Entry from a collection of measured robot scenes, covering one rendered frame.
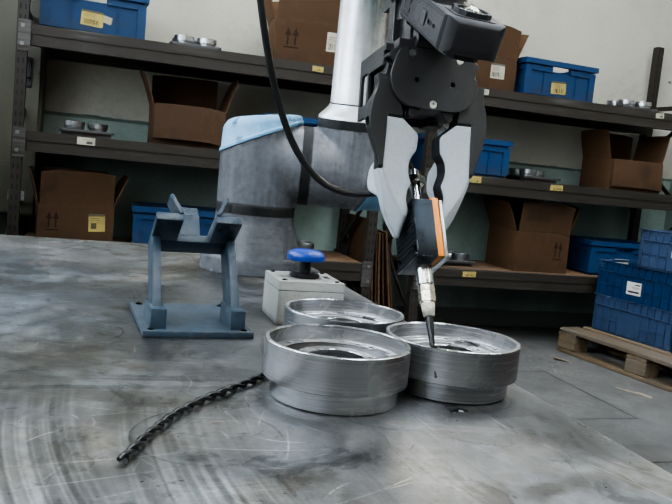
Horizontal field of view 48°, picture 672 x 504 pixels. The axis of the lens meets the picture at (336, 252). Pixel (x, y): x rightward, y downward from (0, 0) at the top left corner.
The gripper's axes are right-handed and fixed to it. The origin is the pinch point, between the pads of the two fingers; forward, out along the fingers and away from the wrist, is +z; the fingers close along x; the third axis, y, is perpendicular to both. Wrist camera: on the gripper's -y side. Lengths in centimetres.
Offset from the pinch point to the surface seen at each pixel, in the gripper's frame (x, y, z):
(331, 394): 8.3, -6.9, 12.3
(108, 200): 26, 350, -23
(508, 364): -6.0, -4.3, 10.2
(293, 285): 4.8, 20.6, 6.0
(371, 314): -0.9, 12.3, 8.0
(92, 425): 23.0, -7.9, 14.3
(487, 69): -177, 341, -118
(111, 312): 22.3, 23.9, 9.9
